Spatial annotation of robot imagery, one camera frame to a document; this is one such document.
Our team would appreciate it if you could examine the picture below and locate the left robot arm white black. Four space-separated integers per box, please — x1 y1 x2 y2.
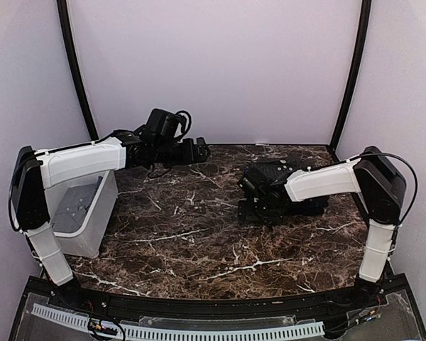
8 130 210 310

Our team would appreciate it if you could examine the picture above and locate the black pinstriped long sleeve shirt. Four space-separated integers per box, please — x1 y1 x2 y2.
244 160 307 183

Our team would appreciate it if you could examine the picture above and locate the white slotted cable duct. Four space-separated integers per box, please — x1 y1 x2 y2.
31 303 324 340

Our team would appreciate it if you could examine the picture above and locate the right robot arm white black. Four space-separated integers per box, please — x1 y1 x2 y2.
237 146 412 308

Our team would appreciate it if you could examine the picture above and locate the left black frame post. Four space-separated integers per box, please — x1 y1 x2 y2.
56 0 99 140

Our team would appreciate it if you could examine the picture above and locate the blue plaid shirt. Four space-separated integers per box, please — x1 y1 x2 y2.
284 195 329 216

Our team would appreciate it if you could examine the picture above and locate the blue patterned shirt in bin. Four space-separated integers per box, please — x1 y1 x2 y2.
94 175 103 193

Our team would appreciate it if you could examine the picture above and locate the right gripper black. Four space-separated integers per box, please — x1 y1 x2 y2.
239 198 283 224

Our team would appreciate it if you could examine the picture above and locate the white plastic bin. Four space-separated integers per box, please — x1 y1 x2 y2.
45 170 118 259

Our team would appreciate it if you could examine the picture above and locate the right black frame post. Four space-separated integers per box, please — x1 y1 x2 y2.
329 0 372 152

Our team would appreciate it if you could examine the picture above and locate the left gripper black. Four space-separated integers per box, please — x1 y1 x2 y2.
154 136 211 168

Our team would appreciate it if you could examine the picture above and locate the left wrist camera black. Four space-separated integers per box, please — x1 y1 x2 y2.
141 109 192 144

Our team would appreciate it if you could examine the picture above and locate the black frame post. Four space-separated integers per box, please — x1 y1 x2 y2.
56 0 99 140
329 0 372 152

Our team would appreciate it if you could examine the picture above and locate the grey button shirt in bin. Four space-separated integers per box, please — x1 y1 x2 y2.
53 183 97 234

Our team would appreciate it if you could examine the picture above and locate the black front rail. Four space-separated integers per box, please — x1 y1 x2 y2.
24 274 408 320

